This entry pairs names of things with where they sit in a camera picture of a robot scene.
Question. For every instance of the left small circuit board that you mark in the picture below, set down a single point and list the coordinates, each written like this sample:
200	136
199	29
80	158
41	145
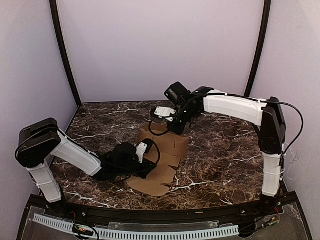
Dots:
81	232

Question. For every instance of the brown cardboard box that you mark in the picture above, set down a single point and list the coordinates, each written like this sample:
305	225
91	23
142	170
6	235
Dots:
173	149

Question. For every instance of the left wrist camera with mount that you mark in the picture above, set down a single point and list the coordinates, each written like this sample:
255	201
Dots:
143	148

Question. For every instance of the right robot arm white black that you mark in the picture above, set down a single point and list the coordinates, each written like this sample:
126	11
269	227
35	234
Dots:
265	115

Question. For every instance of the black front table rail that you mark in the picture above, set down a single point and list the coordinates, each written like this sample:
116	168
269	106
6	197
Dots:
242	214

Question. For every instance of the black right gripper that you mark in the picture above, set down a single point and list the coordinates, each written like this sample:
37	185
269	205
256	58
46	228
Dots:
178	130

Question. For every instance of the black frame post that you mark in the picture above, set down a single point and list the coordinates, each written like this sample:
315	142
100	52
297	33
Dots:
63	52
259	47

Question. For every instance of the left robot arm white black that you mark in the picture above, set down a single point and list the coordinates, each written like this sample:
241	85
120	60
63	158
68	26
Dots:
44	138

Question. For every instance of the left black frame post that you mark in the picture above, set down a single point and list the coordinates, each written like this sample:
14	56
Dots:
63	52

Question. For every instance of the small circuit board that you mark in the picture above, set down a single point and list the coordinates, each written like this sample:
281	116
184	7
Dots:
81	232
272	221

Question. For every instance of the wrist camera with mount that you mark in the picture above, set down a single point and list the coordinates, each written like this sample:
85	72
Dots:
161	112
143	148

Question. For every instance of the white slotted cable duct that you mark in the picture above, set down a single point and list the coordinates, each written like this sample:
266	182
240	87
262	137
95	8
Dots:
121	231

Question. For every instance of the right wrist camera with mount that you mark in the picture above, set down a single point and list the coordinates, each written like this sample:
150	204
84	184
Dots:
161	112

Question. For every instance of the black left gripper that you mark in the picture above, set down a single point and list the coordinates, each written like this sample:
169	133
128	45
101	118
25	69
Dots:
146	167

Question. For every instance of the right black frame post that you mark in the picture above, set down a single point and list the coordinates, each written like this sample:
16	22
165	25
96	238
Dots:
259	47

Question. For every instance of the right small circuit board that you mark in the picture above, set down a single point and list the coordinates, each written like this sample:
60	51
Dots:
272	221

